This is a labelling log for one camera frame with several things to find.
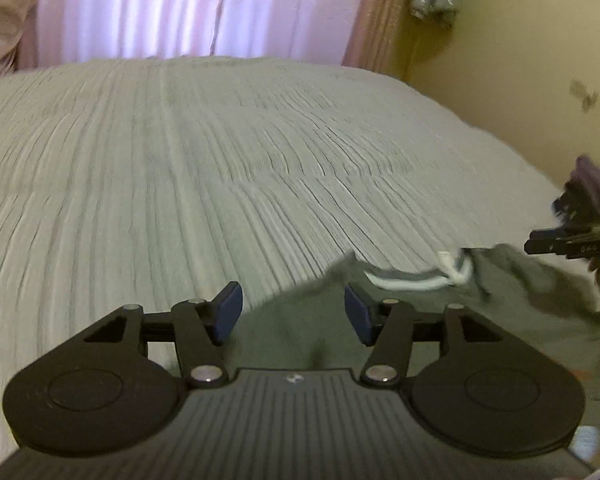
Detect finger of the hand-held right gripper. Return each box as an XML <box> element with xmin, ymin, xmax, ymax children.
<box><xmin>524</xmin><ymin>226</ymin><xmax>600</xmax><ymax>262</ymax></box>

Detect grey drawstring pants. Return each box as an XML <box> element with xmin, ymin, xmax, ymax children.
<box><xmin>230</xmin><ymin>242</ymin><xmax>600</xmax><ymax>378</ymax></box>

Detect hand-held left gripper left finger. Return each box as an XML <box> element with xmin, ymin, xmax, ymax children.
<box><xmin>82</xmin><ymin>281</ymin><xmax>244</xmax><ymax>389</ymax></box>

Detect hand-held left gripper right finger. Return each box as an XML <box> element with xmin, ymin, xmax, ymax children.
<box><xmin>344</xmin><ymin>282</ymin><xmax>503</xmax><ymax>389</ymax></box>

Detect pink curtain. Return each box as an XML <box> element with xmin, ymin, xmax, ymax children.
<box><xmin>340</xmin><ymin>0</ymin><xmax>417</xmax><ymax>81</ymax></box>

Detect white ribbed bedspread bed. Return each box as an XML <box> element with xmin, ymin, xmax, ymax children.
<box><xmin>0</xmin><ymin>55</ymin><xmax>600</xmax><ymax>467</ymax></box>

